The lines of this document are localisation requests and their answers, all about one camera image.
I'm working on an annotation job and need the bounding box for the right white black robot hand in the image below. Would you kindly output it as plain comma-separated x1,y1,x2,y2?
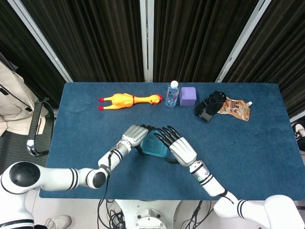
153,125,198,167

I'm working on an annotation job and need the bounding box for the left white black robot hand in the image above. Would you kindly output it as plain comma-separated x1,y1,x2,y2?
121,124,157,156

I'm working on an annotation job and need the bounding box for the clear plastic container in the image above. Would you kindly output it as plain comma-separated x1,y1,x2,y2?
140,143,168,158

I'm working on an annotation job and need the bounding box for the blue translucent container lid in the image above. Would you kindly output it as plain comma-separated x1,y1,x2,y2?
141,130,169,157

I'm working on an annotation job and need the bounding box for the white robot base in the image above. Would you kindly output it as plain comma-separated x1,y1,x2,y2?
113,199,184,229

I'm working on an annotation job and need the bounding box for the yellow rubber chicken toy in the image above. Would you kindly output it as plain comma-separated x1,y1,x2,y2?
97,93,164,111

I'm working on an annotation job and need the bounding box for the blue felt table mat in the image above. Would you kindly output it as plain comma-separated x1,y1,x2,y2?
39,82,305,201

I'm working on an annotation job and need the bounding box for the purple foam cube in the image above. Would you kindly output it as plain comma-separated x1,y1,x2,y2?
179,87,198,107

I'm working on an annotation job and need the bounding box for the clear water bottle white cap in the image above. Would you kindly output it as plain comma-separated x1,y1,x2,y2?
165,80,180,108

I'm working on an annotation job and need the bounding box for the brown spouted food pouch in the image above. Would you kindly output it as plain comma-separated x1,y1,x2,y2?
218,96,253,122

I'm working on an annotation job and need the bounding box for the black office chair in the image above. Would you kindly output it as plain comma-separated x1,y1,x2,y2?
0,97,55,176

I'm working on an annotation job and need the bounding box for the black pleated curtain panel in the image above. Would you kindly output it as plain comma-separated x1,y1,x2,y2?
223,0,305,119
0,0,67,109
20,0,145,83
153,0,260,83

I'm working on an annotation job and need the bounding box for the black and white sneaker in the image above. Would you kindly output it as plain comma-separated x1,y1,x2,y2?
291,122,305,151

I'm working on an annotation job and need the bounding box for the beige fabric bag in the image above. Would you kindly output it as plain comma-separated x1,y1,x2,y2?
0,53,41,137

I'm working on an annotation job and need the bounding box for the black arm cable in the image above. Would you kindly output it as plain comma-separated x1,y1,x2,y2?
97,148,114,215

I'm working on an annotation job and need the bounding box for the black floor cable bundle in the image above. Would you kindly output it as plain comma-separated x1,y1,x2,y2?
178,200,215,229
97,198,127,229

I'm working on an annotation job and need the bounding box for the silver aluminium frame post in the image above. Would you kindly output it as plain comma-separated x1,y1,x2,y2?
215,0,273,83
139,0,155,83
6,0,73,83

